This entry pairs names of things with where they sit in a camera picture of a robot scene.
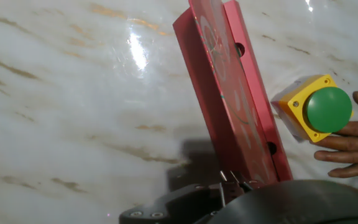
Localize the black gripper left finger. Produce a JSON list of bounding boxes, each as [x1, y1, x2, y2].
[[119, 170, 234, 224]]

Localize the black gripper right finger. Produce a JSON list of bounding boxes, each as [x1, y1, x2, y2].
[[232, 170, 262, 200]]

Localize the green button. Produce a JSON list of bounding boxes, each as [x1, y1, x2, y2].
[[270, 73, 355, 144]]

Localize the red folded cardboard stand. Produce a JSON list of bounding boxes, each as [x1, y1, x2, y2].
[[172, 0, 294, 185]]

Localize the marble pattern board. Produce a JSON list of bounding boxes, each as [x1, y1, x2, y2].
[[0, 0, 358, 224]]

